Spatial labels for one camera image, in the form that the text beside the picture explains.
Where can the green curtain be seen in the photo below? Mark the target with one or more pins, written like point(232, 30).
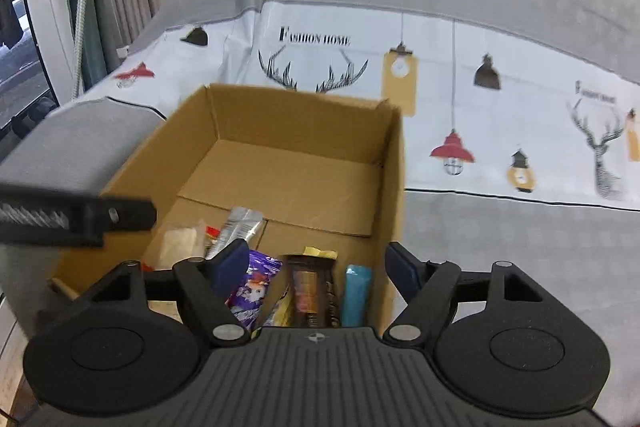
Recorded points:
point(92, 32)

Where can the white curtain clip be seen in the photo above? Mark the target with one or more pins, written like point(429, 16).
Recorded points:
point(123, 51)

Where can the cream snack packet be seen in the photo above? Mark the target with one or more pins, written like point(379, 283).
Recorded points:
point(177, 246)

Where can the brown cardboard box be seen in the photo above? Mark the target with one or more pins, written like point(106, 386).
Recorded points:
point(300, 167)

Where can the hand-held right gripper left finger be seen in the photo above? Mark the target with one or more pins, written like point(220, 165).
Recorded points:
point(232, 264)

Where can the silver snack stick packet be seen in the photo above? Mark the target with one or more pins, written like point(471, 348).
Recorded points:
point(241, 224)

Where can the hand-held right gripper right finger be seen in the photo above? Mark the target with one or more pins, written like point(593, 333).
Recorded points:
point(402, 269)

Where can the purple snack packet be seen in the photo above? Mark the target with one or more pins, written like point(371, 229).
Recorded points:
point(255, 287)

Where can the yellow snack packet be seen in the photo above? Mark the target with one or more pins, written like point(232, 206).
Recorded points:
point(320, 252)

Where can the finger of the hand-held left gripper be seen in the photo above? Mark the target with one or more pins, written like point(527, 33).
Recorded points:
point(85, 217)

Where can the light blue snack packet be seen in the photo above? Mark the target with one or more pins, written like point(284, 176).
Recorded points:
point(356, 294)

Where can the white window frame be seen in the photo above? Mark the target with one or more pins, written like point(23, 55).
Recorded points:
point(42, 7)

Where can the brown chocolate bar packet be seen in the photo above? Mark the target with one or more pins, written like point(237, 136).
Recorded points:
point(312, 292)

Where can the dark shoes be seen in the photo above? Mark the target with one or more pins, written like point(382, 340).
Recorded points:
point(32, 117)

